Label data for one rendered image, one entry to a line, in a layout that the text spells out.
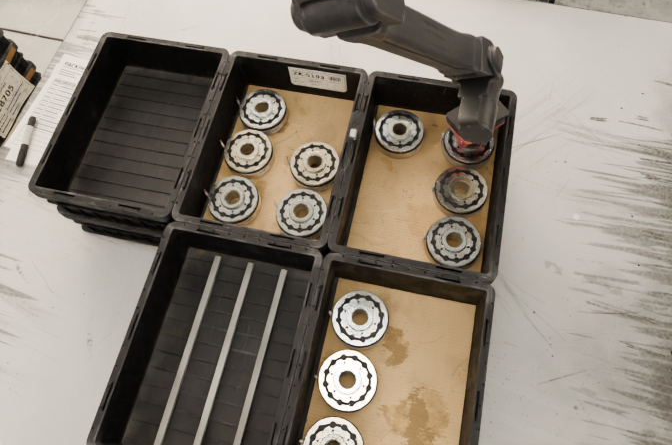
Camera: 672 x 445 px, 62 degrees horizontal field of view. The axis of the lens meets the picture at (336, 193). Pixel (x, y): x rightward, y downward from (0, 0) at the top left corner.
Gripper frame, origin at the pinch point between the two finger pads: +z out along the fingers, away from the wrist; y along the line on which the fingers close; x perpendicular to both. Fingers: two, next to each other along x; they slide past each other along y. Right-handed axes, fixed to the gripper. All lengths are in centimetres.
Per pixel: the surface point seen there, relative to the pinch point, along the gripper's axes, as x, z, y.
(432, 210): -7.3, 4.3, -14.4
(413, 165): 3.0, 4.1, -11.7
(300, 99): 30.6, 3.7, -22.8
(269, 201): 12.7, 3.9, -40.8
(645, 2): 45, 87, 142
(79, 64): 83, 16, -63
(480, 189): -9.8, 1.4, -5.0
